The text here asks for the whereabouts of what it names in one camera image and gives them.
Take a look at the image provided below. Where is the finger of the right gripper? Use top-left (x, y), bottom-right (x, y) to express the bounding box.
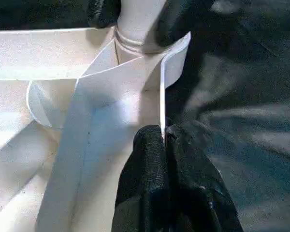
top-left (87, 0), bottom-right (123, 29)
top-left (147, 0), bottom-right (209, 48)

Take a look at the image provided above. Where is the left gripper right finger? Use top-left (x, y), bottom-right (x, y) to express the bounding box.
top-left (164, 124), bottom-right (244, 232)

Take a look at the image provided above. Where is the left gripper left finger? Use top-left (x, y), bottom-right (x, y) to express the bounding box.
top-left (112, 124), bottom-right (170, 232)

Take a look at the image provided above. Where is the white plastic table leg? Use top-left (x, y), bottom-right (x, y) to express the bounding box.
top-left (115, 0), bottom-right (169, 56)

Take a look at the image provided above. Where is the white plastic table top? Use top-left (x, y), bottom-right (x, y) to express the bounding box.
top-left (0, 27), bottom-right (192, 232)

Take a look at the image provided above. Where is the black mat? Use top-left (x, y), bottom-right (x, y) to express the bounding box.
top-left (0, 0), bottom-right (290, 232)

